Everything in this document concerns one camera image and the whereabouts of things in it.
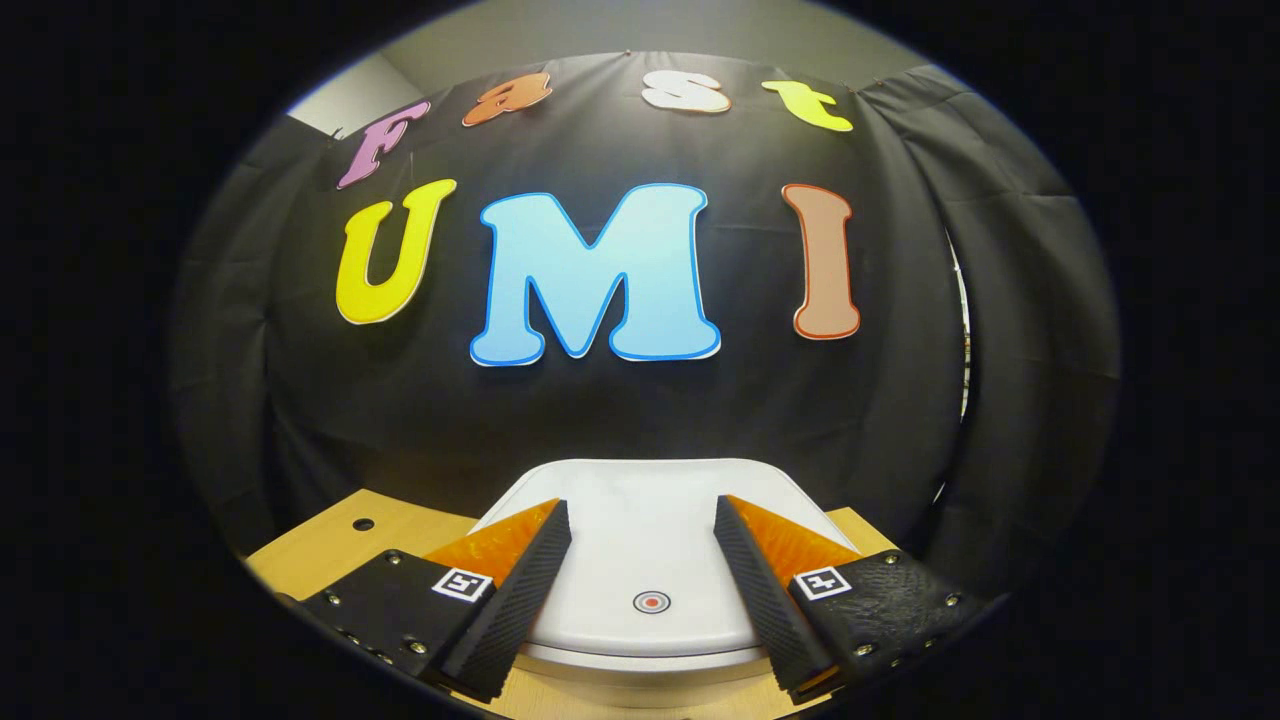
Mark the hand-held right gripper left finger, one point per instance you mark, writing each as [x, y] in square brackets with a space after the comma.
[520, 610]

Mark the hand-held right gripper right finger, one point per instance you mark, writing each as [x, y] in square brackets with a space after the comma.
[765, 600]

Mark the white desktop garbage bin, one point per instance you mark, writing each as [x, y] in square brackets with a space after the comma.
[640, 540]

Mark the wooden desktop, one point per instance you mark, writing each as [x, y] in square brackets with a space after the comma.
[330, 545]

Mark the black backdrop cloth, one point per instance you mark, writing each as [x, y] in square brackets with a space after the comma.
[600, 420]

